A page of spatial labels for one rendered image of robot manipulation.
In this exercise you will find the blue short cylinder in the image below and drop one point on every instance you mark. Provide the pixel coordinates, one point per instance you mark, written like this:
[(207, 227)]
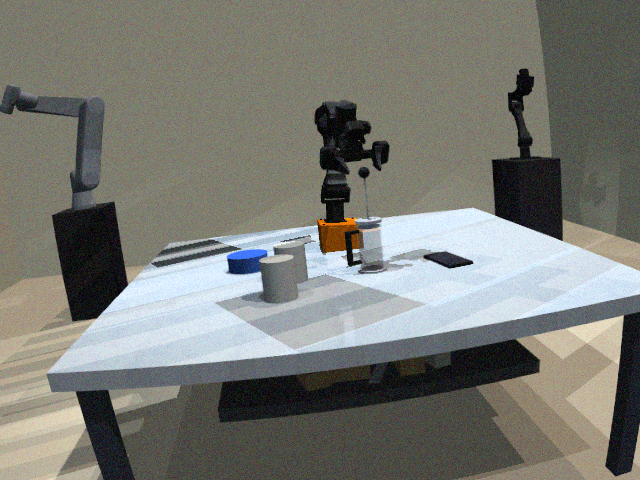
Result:
[(245, 262)]

